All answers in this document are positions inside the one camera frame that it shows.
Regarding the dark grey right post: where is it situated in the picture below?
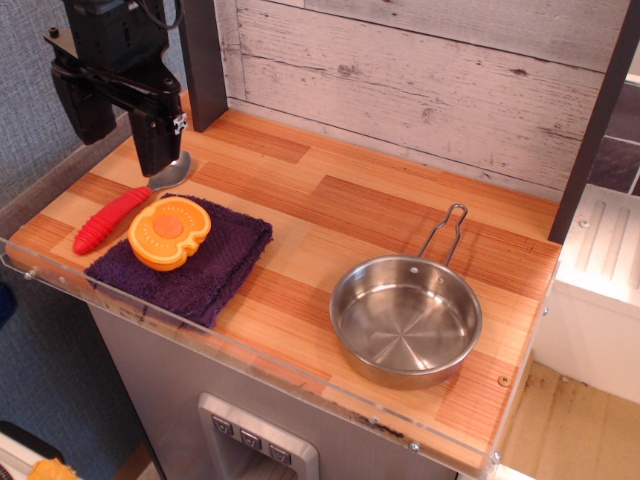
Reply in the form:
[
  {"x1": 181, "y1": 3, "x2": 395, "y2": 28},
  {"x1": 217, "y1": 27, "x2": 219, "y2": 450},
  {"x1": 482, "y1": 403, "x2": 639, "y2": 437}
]
[{"x1": 548, "y1": 0, "x2": 639, "y2": 244}]

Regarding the purple folded towel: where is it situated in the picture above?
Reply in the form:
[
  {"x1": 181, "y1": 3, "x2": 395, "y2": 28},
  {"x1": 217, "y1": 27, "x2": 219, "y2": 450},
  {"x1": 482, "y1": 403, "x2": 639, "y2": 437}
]
[{"x1": 85, "y1": 196, "x2": 273, "y2": 328}]

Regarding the white toy sink unit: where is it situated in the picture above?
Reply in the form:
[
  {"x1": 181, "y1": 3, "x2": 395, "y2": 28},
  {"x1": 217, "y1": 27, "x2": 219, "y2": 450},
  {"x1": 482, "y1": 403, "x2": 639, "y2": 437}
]
[{"x1": 533, "y1": 185, "x2": 639, "y2": 402}]

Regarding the stainless steel pot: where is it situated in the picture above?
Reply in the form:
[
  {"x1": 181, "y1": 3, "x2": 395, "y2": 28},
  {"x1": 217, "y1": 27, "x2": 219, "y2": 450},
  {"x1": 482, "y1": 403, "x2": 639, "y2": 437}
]
[{"x1": 329, "y1": 203, "x2": 484, "y2": 391}]

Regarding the red handled metal spoon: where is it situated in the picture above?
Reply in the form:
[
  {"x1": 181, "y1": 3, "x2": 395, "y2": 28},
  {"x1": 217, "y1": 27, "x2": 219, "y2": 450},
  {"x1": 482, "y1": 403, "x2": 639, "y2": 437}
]
[{"x1": 73, "y1": 151, "x2": 191, "y2": 255}]

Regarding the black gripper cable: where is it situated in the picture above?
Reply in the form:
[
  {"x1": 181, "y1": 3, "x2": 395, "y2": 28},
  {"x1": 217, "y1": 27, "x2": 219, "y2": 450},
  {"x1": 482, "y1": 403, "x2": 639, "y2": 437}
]
[{"x1": 133, "y1": 0, "x2": 185, "y2": 31}]

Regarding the dark grey left post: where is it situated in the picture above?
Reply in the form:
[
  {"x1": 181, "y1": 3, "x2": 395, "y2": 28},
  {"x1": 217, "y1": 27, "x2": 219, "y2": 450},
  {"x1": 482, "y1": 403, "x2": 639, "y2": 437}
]
[{"x1": 179, "y1": 0, "x2": 228, "y2": 132}]

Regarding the grey toy dispenser panel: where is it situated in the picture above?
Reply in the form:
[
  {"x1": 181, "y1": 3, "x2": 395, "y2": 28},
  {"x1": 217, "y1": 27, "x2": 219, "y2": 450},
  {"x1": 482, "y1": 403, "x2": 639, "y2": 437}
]
[{"x1": 198, "y1": 392, "x2": 320, "y2": 479}]

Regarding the clear acrylic edge guard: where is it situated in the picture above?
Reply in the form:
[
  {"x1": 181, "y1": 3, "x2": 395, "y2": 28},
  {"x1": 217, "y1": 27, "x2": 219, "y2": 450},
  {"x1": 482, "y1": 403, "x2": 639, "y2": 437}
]
[{"x1": 7, "y1": 227, "x2": 560, "y2": 478}]

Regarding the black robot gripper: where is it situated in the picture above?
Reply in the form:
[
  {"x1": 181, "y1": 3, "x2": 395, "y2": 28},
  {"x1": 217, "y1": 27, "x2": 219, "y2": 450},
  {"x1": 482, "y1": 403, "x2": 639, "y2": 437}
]
[{"x1": 44, "y1": 1, "x2": 187, "y2": 177}]

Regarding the yellow toy at corner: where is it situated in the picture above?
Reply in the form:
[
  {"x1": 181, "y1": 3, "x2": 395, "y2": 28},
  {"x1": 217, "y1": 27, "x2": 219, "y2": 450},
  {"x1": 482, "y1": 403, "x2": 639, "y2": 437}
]
[{"x1": 27, "y1": 459, "x2": 78, "y2": 480}]

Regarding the orange plastic toy half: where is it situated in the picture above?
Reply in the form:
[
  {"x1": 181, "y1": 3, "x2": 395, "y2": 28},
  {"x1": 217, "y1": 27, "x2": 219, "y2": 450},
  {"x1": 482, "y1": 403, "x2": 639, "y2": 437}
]
[{"x1": 128, "y1": 196, "x2": 212, "y2": 272}]

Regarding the dark grey post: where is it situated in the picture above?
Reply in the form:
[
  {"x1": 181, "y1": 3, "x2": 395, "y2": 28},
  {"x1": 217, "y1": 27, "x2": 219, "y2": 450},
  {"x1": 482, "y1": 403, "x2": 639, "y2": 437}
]
[
  {"x1": 179, "y1": 0, "x2": 228, "y2": 132},
  {"x1": 548, "y1": 0, "x2": 639, "y2": 244}
]

